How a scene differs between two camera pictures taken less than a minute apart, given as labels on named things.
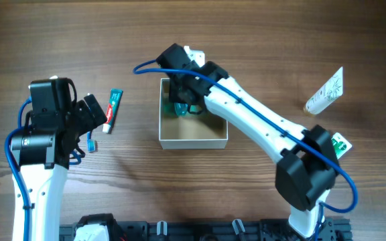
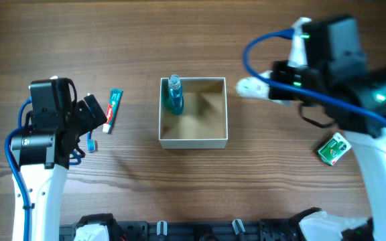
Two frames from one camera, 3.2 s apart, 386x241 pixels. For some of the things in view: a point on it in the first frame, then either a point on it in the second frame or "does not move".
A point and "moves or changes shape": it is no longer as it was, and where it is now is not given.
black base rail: (336, 229) does not move
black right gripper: (179, 92) -> (277, 73)
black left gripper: (92, 118) does not move
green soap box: (341, 145) does not move
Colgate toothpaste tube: (114, 100) does not move
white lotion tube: (328, 92) moves or changes shape
